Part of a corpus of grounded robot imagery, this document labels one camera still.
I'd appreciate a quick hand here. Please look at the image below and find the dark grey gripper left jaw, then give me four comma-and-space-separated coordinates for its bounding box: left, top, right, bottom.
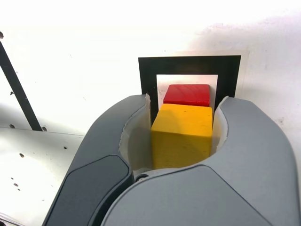
43, 93, 152, 226

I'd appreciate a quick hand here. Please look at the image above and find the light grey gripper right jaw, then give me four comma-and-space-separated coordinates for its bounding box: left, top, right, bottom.
101, 95, 301, 226

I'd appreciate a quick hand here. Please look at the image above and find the yellow cube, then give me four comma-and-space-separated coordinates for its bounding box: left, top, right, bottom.
150, 103, 214, 170

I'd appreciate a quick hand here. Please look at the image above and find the red cube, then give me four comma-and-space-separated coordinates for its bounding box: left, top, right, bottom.
163, 84, 211, 107

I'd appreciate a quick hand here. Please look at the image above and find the black tape square outline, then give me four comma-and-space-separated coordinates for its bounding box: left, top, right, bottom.
138, 55, 242, 125

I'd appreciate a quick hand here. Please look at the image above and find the black tape strip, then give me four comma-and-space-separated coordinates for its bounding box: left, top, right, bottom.
0, 41, 43, 131

